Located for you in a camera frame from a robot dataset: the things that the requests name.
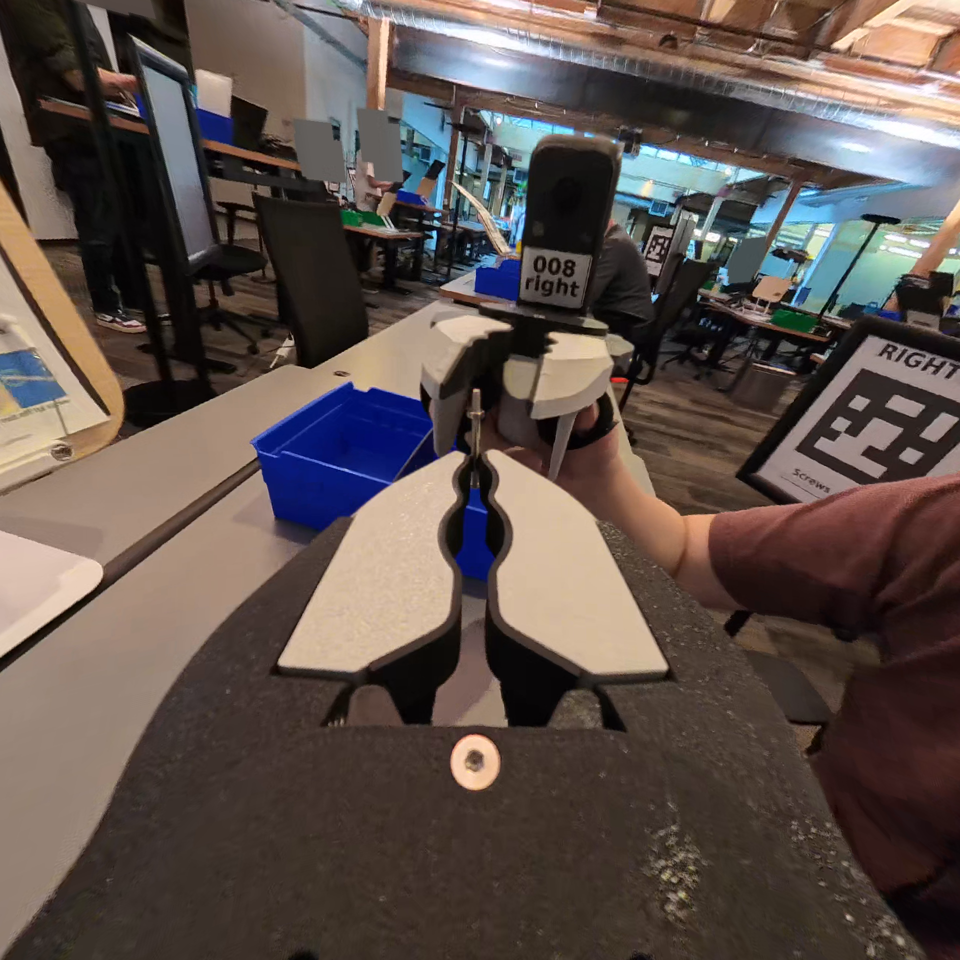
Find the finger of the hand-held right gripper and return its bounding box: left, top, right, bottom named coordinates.
left=504, top=333, right=635, bottom=483
left=420, top=313, right=515, bottom=457

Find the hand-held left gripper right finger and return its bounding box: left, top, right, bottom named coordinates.
left=485, top=450, right=671, bottom=726

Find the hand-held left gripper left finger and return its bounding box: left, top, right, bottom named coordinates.
left=276, top=450, right=471, bottom=723

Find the blue plastic bin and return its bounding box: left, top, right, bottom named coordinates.
left=251, top=382, right=496, bottom=580
left=474, top=258, right=524, bottom=301

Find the person's right forearm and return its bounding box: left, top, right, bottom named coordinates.
left=600, top=472, right=960, bottom=639

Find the person's right hand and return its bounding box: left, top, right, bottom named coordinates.
left=480, top=397, right=657, bottom=520

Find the tilted wooden document stand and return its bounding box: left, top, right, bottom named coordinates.
left=450, top=180, right=520, bottom=260

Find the black mesh office chair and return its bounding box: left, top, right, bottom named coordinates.
left=251, top=191, right=370, bottom=369

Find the metal waste bin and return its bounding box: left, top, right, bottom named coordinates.
left=731, top=360, right=796, bottom=414

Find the black office chair seat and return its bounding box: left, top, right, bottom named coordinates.
left=723, top=611, right=835, bottom=725

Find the black wheeled office chair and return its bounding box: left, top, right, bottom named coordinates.
left=187, top=243, right=271, bottom=354

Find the black floor lamp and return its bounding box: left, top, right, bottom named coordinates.
left=817, top=213, right=901, bottom=320

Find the black framed board stand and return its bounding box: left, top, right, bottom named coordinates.
left=63, top=0, right=241, bottom=429

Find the instruction sheet on stand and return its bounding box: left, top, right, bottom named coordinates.
left=0, top=180, right=125, bottom=657

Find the printed instruction poster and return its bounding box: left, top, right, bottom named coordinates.
left=0, top=262, right=110, bottom=470

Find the silver ventilation duct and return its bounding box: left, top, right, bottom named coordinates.
left=390, top=26, right=960, bottom=144

